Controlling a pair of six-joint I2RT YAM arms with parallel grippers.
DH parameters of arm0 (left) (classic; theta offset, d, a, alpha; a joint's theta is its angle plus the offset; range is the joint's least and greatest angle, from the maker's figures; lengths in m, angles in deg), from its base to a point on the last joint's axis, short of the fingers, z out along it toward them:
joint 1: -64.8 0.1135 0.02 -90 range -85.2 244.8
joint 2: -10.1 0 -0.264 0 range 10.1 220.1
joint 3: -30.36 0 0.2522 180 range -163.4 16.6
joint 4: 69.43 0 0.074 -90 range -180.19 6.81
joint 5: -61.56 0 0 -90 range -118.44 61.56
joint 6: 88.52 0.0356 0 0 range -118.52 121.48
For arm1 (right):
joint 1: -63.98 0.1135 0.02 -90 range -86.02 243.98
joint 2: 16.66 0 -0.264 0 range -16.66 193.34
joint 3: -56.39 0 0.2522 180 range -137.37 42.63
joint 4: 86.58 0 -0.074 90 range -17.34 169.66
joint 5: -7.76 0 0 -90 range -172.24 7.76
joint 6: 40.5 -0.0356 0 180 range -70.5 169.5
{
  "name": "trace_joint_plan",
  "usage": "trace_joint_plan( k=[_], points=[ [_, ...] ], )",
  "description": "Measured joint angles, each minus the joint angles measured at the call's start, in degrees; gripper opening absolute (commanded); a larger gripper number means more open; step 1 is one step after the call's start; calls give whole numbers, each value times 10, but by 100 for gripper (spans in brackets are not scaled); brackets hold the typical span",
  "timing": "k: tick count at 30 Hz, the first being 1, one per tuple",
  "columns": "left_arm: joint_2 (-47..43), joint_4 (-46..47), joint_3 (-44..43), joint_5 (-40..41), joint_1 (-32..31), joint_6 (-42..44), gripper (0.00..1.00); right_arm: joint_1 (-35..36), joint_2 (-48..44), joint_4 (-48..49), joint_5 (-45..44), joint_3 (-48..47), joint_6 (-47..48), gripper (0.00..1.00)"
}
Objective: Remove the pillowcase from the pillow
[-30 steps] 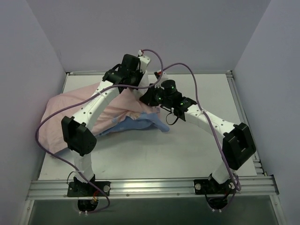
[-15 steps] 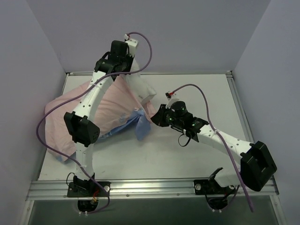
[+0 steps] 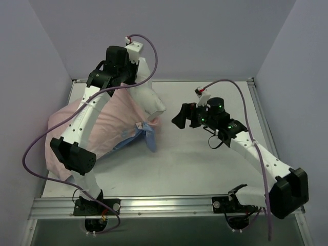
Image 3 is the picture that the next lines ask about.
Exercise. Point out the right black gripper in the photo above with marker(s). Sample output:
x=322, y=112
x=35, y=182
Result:
x=193, y=115

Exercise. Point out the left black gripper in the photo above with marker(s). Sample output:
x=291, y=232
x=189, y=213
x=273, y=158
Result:
x=125, y=77

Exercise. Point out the white pillow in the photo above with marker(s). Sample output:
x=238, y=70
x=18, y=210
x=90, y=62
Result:
x=144, y=95

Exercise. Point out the blue pink printed pillowcase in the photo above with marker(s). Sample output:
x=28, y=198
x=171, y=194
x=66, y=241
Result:
x=120, y=122

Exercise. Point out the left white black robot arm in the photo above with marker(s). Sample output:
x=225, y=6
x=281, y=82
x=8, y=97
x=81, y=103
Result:
x=71, y=147

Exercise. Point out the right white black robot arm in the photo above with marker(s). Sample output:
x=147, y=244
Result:
x=287, y=188

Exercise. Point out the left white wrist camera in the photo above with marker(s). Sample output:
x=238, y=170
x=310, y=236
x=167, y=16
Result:
x=134, y=50

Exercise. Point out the back aluminium rail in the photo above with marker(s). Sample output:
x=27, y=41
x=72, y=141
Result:
x=249, y=80

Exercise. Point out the aluminium rail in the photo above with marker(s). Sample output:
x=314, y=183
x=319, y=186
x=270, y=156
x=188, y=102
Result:
x=249, y=80
x=261, y=132
x=130, y=207

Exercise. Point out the right side aluminium rail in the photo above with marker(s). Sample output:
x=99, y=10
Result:
x=261, y=132

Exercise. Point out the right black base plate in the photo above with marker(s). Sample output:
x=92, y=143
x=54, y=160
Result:
x=226, y=204

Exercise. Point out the front aluminium rail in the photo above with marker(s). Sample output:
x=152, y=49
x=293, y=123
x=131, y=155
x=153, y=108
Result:
x=130, y=207

